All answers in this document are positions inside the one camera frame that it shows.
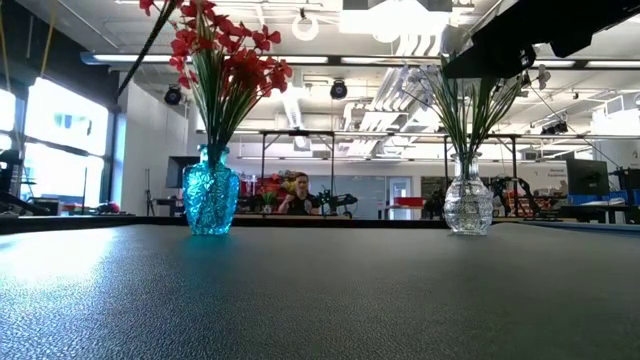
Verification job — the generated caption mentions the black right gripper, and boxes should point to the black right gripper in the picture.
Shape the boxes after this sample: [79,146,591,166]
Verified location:
[442,0,616,80]

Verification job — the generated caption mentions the clear glass vase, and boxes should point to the clear glass vase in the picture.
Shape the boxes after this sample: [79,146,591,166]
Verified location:
[442,151,495,237]

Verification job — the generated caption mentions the blue glass vase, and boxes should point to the blue glass vase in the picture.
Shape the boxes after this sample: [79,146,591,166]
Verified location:
[181,143,242,237]

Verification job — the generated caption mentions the black monitor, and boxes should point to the black monitor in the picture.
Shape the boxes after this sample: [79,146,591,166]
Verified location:
[566,158,610,197]

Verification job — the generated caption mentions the overhead light bar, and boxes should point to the overhead light bar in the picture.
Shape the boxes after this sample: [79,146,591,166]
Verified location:
[79,51,640,70]

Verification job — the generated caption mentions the blue storage bins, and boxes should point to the blue storage bins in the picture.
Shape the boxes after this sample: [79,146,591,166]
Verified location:
[569,189,640,206]

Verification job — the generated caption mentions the person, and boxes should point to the person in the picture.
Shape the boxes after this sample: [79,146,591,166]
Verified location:
[277,171,322,217]

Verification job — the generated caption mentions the black textured table mat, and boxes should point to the black textured table mat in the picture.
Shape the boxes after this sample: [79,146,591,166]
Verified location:
[0,222,640,360]

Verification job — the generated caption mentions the black box screen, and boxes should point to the black box screen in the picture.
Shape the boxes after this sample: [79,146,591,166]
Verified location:
[166,155,201,189]

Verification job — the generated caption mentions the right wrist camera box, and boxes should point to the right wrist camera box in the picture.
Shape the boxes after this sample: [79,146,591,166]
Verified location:
[548,28,597,60]

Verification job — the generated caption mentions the white ring lamp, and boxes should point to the white ring lamp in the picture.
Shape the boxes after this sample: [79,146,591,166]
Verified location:
[291,13,321,43]

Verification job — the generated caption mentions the black background table frame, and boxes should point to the black background table frame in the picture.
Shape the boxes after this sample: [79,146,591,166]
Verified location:
[258,129,521,201]

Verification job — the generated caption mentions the black aluminium table frame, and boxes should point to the black aluminium table frame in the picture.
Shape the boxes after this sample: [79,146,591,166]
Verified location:
[0,213,640,235]

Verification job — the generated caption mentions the yellow hanging cable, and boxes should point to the yellow hanging cable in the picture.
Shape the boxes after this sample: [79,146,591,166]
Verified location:
[38,0,57,77]

